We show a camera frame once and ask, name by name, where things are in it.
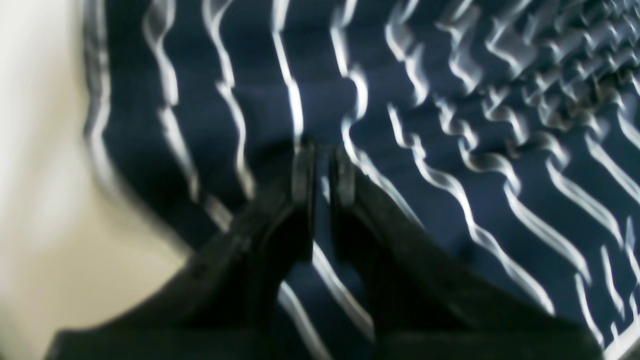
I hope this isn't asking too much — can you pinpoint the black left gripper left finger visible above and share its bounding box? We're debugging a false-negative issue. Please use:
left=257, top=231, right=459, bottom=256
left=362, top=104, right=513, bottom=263
left=45, top=144, right=317, bottom=360

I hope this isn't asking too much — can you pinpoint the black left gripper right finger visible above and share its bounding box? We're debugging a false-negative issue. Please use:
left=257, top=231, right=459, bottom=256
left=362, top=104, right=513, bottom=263
left=330, top=149, right=603, bottom=360

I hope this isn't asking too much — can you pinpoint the navy white striped t-shirt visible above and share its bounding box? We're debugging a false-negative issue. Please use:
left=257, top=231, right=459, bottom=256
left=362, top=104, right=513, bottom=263
left=81, top=0, right=639, bottom=360

